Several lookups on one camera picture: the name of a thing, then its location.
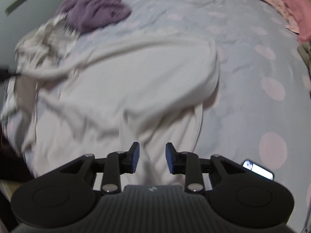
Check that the coral pink garment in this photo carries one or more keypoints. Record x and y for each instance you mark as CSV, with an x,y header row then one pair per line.
x,y
296,7

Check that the purple fleece garment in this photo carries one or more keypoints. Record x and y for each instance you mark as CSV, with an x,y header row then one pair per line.
x,y
97,9

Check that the smartphone with lit screen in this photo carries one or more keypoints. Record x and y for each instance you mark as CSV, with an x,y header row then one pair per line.
x,y
258,170

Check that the grey wall plate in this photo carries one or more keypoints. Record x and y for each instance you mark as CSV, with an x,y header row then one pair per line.
x,y
19,2

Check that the white shirt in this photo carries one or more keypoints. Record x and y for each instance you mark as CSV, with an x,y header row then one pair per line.
x,y
136,87

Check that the light pink garment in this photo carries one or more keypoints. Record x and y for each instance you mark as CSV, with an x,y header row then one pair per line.
x,y
272,1

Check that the olive garment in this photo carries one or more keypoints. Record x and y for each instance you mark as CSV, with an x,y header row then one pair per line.
x,y
306,58

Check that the grey pink-dotted bed sheet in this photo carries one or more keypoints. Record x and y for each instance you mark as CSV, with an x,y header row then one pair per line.
x,y
243,53

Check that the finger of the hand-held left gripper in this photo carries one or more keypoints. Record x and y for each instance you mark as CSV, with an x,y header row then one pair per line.
x,y
7,75

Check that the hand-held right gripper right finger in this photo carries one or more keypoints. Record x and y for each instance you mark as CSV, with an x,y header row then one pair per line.
x,y
170,159

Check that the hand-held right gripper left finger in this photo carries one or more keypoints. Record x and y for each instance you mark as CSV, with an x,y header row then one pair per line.
x,y
134,157

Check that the white clothes pile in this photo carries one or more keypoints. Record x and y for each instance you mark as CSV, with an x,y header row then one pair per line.
x,y
41,46

